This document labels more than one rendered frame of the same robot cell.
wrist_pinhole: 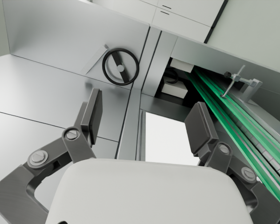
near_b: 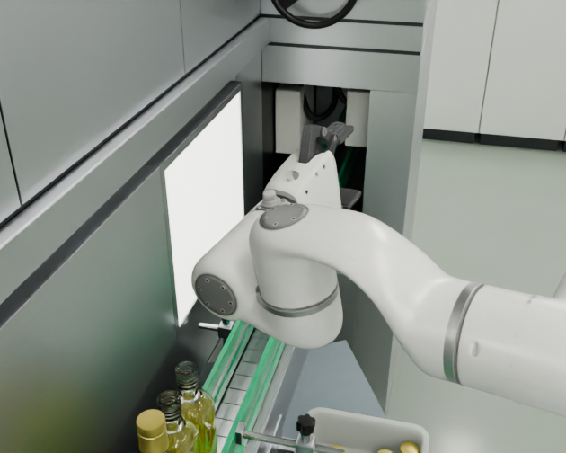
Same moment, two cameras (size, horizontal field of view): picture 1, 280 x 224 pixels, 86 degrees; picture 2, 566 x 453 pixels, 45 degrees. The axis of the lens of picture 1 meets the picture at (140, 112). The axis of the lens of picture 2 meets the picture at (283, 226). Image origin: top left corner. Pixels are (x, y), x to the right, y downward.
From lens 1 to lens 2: 0.76 m
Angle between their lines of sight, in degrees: 28
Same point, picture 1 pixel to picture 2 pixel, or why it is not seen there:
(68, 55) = not seen: outside the picture
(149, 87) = (283, 62)
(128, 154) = (185, 111)
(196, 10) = (516, 71)
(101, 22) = not seen: outside the picture
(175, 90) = (290, 124)
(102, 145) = (175, 51)
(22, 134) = not seen: outside the picture
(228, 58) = (396, 211)
